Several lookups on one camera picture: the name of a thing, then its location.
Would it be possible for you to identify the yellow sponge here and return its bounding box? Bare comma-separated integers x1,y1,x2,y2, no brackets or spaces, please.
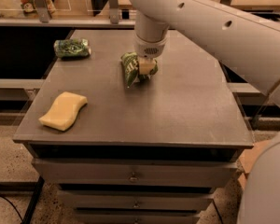
38,91,88,132

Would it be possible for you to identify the green jalapeno chip bag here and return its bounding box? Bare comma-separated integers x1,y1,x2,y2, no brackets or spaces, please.
121,52,158,88

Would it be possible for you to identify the top drawer round knob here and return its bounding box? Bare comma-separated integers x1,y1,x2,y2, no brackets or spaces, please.
129,173,139,183

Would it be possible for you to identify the green soda can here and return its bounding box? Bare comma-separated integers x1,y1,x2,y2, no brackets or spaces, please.
53,38,91,59

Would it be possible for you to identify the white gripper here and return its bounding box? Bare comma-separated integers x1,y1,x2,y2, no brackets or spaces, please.
133,35,166,75

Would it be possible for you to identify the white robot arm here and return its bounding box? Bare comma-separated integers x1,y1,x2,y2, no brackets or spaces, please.
130,0,280,224

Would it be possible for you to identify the middle drawer round knob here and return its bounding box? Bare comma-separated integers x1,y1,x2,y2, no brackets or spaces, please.
133,202,140,209

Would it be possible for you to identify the drawer round knob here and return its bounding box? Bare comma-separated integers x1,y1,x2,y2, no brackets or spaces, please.
129,173,139,183
133,202,140,209

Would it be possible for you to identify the black floor cable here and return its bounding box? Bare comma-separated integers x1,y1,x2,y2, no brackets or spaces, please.
0,189,25,224

